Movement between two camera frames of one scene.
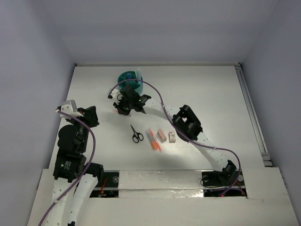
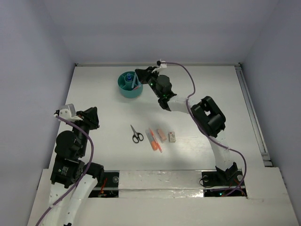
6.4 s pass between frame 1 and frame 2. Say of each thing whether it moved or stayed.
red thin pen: stayed
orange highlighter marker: stayed
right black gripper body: moved
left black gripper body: stayed
